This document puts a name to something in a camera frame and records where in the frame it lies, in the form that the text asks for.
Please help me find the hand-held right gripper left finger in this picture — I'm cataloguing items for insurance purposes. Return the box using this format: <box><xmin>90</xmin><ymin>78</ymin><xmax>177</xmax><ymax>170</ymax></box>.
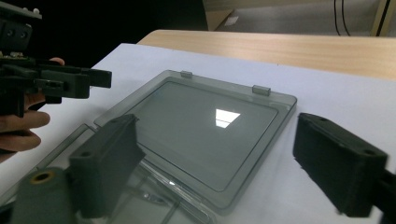
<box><xmin>68</xmin><ymin>113</ymin><xmax>147</xmax><ymax>219</ymax></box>

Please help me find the black curtain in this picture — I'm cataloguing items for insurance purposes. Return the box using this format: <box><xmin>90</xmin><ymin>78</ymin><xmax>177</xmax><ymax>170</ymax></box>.
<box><xmin>0</xmin><ymin>0</ymin><xmax>209</xmax><ymax>69</ymax></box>

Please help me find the white table sheet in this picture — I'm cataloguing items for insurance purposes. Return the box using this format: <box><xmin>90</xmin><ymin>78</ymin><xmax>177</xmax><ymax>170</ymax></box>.
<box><xmin>0</xmin><ymin>42</ymin><xmax>396</xmax><ymax>224</ymax></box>

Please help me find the black floor cable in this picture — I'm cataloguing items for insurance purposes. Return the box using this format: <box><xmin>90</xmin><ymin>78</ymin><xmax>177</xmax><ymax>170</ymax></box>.
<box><xmin>341</xmin><ymin>0</ymin><xmax>350</xmax><ymax>36</ymax></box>
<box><xmin>333</xmin><ymin>0</ymin><xmax>341</xmax><ymax>36</ymax></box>

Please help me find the grey transparent compartment box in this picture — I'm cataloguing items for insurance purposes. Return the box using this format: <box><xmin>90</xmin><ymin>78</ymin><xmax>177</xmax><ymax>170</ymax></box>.
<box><xmin>0</xmin><ymin>68</ymin><xmax>299</xmax><ymax>224</ymax></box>

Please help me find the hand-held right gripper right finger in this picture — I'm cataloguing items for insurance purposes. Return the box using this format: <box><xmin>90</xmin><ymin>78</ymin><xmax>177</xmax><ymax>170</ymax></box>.
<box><xmin>292</xmin><ymin>112</ymin><xmax>390</xmax><ymax>218</ymax></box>

